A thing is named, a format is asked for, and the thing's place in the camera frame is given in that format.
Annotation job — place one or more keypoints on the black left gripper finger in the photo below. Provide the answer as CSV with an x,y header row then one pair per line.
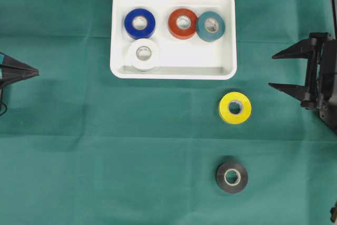
x,y
10,76
11,63

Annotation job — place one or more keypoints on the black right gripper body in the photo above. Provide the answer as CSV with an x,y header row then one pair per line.
x,y
317,82

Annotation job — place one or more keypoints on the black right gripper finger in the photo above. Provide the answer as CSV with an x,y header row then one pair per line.
x,y
292,49
298,92

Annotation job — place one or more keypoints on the green tape roll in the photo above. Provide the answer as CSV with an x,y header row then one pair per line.
x,y
210,26

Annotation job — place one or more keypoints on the red tape roll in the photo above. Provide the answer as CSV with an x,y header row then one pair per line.
x,y
182,23

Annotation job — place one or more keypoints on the blue tape roll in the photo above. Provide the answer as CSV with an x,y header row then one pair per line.
x,y
139,23

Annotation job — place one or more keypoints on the white tape roll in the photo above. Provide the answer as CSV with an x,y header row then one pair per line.
x,y
144,54

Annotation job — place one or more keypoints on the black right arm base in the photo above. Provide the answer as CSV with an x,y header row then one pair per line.
x,y
327,112

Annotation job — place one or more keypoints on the yellow tape roll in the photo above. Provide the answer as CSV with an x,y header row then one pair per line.
x,y
235,108

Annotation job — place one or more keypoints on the black tape roll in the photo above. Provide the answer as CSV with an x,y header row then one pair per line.
x,y
231,177

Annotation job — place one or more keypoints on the white plastic tray case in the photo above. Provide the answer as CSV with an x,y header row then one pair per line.
x,y
173,39

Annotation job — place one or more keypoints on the green table cloth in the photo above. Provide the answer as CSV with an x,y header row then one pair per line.
x,y
82,146

